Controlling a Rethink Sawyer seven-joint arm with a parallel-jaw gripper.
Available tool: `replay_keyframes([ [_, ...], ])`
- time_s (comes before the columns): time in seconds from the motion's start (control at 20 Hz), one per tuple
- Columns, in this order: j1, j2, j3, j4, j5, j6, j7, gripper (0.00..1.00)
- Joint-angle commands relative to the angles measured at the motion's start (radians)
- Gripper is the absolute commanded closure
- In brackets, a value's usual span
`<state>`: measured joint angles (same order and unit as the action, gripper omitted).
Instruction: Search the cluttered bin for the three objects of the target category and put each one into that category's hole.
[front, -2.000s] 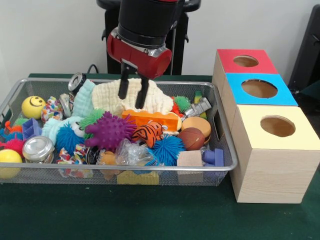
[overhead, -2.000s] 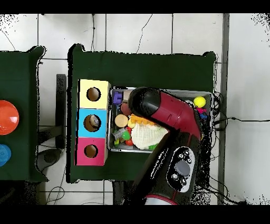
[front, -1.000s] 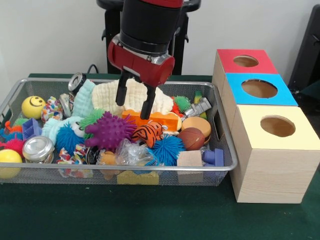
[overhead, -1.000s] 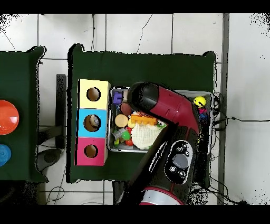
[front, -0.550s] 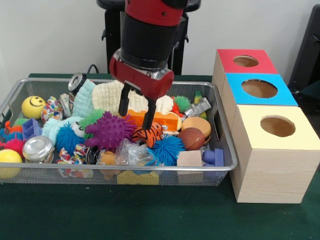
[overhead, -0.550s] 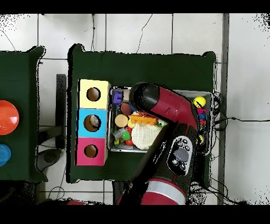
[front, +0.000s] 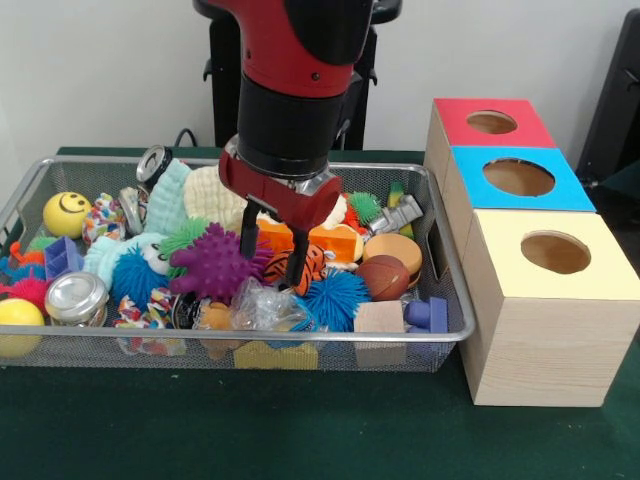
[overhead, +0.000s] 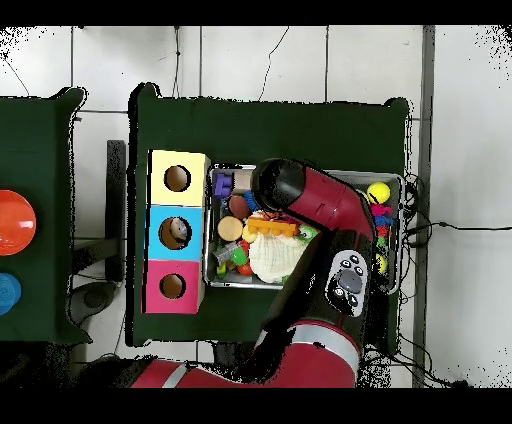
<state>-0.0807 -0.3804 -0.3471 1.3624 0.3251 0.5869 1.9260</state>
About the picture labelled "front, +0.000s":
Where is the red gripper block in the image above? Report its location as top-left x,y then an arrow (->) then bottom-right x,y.
217,140 -> 344,292

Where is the clear plastic packet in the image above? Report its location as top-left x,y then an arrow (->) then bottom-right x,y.
228,278 -> 307,333

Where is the shallow clear mesh bin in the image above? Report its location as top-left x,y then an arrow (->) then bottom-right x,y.
0,155 -> 478,373

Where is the wooden box with three holes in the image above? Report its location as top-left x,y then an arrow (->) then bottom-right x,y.
424,97 -> 640,408

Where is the orange toy building block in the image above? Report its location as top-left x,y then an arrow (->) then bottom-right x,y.
255,215 -> 359,263

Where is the purple spiky ball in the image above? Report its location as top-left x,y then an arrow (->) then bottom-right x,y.
168,224 -> 271,301

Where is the cream knitted cloth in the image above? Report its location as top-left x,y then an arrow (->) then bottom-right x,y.
183,165 -> 349,233

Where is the blue spiky ball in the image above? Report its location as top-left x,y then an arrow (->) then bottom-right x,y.
300,270 -> 372,333

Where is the green spiky ball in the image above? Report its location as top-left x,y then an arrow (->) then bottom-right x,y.
160,217 -> 211,263

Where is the small brown basketball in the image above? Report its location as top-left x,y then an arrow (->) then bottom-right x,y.
357,255 -> 411,303

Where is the toy hamburger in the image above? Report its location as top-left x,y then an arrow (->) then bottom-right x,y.
362,233 -> 425,289

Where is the purple toy block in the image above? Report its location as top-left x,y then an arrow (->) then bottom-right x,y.
404,296 -> 449,335

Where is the dark green table cloth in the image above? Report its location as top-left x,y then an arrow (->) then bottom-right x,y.
0,147 -> 640,480

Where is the silver metal can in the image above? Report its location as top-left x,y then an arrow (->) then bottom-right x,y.
44,271 -> 110,327

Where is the yellow smiley face ball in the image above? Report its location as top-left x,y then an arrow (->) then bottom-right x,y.
42,191 -> 93,239

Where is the plain yellow ball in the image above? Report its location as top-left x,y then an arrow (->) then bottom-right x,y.
0,298 -> 45,359

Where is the black chair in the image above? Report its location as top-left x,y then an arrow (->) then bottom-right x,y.
578,8 -> 640,201

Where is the black cable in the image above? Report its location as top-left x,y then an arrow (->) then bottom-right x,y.
174,127 -> 201,151

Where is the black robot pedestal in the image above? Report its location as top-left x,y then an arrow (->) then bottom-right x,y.
193,0 -> 403,151

